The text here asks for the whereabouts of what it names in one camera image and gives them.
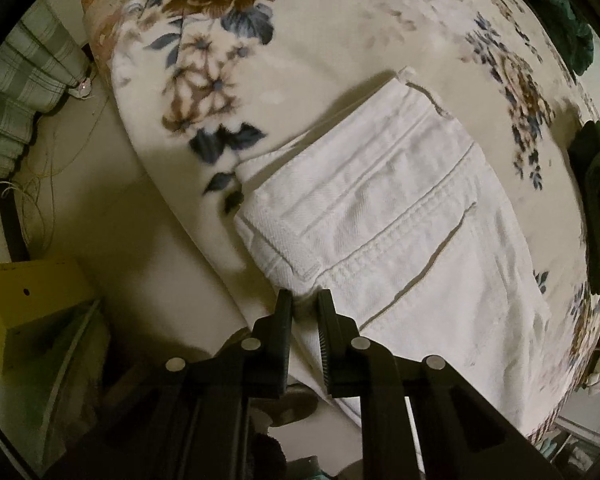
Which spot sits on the dark green fleece blanket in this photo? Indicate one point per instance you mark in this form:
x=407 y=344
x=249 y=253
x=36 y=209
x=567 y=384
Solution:
x=572 y=36

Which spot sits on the white pants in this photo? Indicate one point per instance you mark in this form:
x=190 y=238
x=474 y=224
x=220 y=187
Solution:
x=393 y=208

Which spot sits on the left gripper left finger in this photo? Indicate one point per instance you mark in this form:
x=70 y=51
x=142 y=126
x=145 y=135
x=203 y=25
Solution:
x=190 y=423

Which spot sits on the floral bed blanket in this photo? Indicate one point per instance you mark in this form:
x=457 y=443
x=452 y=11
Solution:
x=202 y=85

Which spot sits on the green striped curtain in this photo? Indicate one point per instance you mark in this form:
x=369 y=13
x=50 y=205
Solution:
x=39 y=63

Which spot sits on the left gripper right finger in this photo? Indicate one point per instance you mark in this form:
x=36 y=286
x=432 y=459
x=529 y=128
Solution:
x=420 y=419

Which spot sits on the yellow box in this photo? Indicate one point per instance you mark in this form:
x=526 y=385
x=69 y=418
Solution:
x=38 y=299

